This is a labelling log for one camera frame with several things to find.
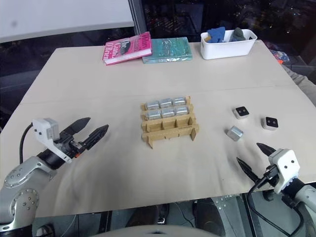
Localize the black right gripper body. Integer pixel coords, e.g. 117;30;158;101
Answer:
256;165;282;191

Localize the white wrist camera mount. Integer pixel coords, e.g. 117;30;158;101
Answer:
268;148;301;195
32;118;73;163

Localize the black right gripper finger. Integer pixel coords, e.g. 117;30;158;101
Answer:
256;142;276;157
236;157;260;185

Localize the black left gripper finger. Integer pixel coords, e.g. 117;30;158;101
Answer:
64;117;91;135
82;124;110;151

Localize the wooden grid rack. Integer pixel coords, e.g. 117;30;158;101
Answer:
140;95;199;150

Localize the dark rounded shape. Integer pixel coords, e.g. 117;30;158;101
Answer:
195;197;224;225

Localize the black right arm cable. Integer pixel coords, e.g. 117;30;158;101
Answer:
246;167;305;237

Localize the teal book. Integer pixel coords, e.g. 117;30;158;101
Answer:
142;37;194;64

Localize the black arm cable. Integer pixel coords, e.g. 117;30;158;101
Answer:
246;167;305;237
19;122;34;164

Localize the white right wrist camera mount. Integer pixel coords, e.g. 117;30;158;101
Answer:
268;148;301;195

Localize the dark window frame post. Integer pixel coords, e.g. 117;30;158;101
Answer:
130;0;147;38

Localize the white plastic bin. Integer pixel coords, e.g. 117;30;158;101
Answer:
200;29;258;60

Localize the beige fabric object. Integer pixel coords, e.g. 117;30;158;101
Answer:
281;63;316;107

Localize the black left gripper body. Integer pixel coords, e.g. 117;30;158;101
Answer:
55;130;89;159

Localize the dark grey cloth item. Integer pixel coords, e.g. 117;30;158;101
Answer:
231;27;247;42

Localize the blue cloth item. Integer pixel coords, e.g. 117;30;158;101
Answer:
206;27;227;43

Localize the white board panel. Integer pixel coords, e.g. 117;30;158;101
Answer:
0;0;135;43

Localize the grey robot torso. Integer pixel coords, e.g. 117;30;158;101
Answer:
103;223;223;237

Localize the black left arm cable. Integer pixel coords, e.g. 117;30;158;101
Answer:
19;122;34;164

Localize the colourful small items pile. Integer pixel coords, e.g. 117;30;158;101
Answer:
269;43;290;65

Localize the pink hardcover book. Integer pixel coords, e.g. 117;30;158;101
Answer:
101;31;153;66

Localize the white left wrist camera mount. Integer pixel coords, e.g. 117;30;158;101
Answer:
32;118;73;163

